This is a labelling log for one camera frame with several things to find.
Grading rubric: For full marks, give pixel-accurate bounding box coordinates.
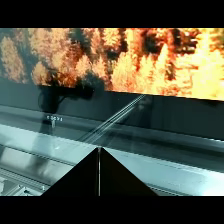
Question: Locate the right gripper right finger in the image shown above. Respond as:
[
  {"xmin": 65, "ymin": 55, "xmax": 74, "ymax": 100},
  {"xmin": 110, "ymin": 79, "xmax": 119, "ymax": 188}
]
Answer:
[{"xmin": 99, "ymin": 146, "xmax": 159, "ymax": 197}]

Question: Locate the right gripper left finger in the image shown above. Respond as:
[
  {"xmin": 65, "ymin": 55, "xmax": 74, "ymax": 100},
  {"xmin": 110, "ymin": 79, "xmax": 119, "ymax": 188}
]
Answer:
[{"xmin": 41, "ymin": 146, "xmax": 100, "ymax": 197}]

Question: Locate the silver frame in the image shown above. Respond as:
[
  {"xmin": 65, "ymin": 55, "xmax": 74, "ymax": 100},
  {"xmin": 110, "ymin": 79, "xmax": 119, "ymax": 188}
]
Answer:
[{"xmin": 0, "ymin": 123, "xmax": 224, "ymax": 197}]

